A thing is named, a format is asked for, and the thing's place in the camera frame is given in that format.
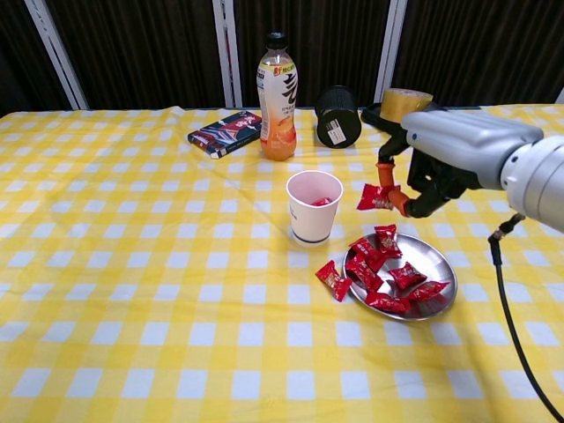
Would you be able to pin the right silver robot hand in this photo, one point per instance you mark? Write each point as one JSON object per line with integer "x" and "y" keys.
{"x": 467, "y": 145}

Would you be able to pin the red candy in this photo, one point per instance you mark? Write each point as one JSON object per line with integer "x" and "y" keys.
{"x": 427, "y": 291}
{"x": 376, "y": 261}
{"x": 362, "y": 273}
{"x": 363, "y": 246}
{"x": 407, "y": 275}
{"x": 388, "y": 302}
{"x": 333, "y": 279}
{"x": 372, "y": 198}
{"x": 388, "y": 240}
{"x": 321, "y": 202}

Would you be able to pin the white paper cup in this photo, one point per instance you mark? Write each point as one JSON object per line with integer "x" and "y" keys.
{"x": 313, "y": 222}

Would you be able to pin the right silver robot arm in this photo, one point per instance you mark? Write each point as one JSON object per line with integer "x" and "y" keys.
{"x": 537, "y": 176}

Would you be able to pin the silver metal plate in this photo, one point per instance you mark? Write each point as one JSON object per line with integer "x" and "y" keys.
{"x": 423, "y": 260}

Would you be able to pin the yellow tape roll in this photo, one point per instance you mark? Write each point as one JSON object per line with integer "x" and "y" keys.
{"x": 403, "y": 101}

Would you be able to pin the black rubber slipper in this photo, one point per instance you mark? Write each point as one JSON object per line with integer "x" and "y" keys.
{"x": 370, "y": 116}

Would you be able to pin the dark pleated curtain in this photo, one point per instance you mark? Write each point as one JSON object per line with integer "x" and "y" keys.
{"x": 17, "y": 53}
{"x": 484, "y": 44}
{"x": 141, "y": 48}
{"x": 317, "y": 39}

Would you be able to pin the black mesh pen holder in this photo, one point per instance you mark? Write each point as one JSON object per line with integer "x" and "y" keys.
{"x": 337, "y": 128}

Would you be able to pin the orange juice bottle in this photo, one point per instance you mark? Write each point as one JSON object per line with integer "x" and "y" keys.
{"x": 277, "y": 110}

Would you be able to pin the dark blue printed box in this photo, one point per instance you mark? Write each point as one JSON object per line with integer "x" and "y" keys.
{"x": 224, "y": 132}

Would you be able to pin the yellow checked tablecloth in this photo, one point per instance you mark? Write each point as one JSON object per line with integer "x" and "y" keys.
{"x": 132, "y": 264}

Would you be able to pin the white metal frame post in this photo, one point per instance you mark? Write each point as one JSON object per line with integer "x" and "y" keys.
{"x": 56, "y": 55}
{"x": 390, "y": 52}
{"x": 561, "y": 96}
{"x": 228, "y": 55}

